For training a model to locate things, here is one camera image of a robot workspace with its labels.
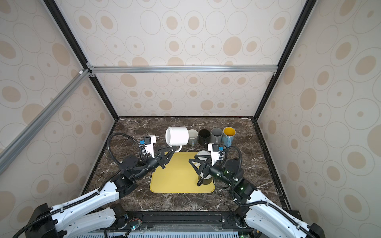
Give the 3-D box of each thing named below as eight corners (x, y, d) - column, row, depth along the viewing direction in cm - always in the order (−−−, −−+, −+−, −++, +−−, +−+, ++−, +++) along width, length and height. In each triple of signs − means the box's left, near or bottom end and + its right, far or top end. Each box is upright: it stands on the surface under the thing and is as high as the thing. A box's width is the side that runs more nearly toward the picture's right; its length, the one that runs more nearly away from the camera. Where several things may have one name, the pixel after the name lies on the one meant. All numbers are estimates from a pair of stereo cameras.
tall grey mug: (210, 148, 104) (211, 138, 94) (209, 138, 110) (210, 127, 100) (220, 148, 104) (223, 138, 94) (219, 138, 110) (221, 127, 100)
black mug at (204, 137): (196, 141, 107) (196, 133, 99) (203, 135, 110) (203, 127, 103) (205, 148, 103) (206, 140, 96) (211, 141, 107) (213, 133, 99)
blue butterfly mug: (222, 150, 103) (224, 141, 94) (220, 136, 110) (222, 126, 102) (233, 150, 103) (237, 141, 94) (231, 136, 110) (234, 126, 102)
